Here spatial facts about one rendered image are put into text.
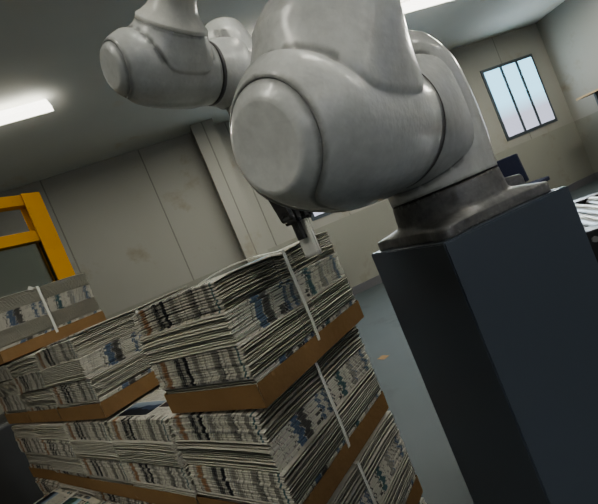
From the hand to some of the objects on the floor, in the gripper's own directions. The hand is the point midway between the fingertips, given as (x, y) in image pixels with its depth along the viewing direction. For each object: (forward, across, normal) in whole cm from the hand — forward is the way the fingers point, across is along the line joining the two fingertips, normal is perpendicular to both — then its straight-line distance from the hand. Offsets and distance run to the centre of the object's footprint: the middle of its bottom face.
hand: (306, 238), depth 71 cm
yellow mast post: (+107, -32, -184) cm, 215 cm away
